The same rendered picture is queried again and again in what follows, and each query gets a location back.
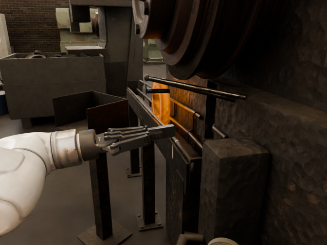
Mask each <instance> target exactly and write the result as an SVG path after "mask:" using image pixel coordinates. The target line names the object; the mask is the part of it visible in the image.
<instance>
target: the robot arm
mask: <svg viewBox="0 0 327 245"><path fill-rule="evenodd" d="M175 136H176V135H175V126H174V125H173V124H170V125H164V126H158V127H152V128H147V126H146V125H145V128H144V127H143V126H139V127H127V128H109V129H108V132H104V133H102V134H98V135H97V134H96V133H95V130H94V129H89V130H83V131H79V133H78V132H77V130H76V129H71V130H65V131H56V132H52V133H44V132H33V133H25V134H19V135H13V136H9V137H5V138H2V139H0V236H2V235H4V234H7V233H9V232H11V231H13V230H14V229H16V228H17V227H18V226H19V225H20V224H21V223H22V222H23V221H24V219H25V218H26V217H27V216H28V215H29V214H30V213H31V212H32V211H33V209H34V208H35V207H36V205H37V203H38V201H39V199H40V197H41V194H42V191H43V188H44V184H45V177H46V176H48V175H49V174H50V173H51V171H54V170H57V169H64V168H68V167H72V166H78V165H81V164H82V160H83V161H88V160H94V159H98V158H99V153H107V152H111V156H116V155H118V154H120V153H123V152H126V151H129V150H133V149H136V148H140V147H143V146H147V145H150V144H151V143H150V141H152V140H159V139H165V138H170V137H175Z"/></svg>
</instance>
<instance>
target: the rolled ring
mask: <svg viewBox="0 0 327 245"><path fill-rule="evenodd" d="M152 88H168V86H167V85H163V84H159V83H155V82H153V86H152ZM152 108H153V113H154V114H155V115H156V116H157V117H158V118H159V119H160V120H161V121H162V122H163V123H164V124H165V125H168V123H169V119H170V94H169V93H152Z"/></svg>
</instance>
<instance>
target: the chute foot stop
mask: <svg viewBox="0 0 327 245"><path fill-rule="evenodd" d="M127 87H128V88H130V89H131V90H132V91H133V92H134V93H135V94H136V95H138V91H137V90H136V89H138V80H135V81H127Z"/></svg>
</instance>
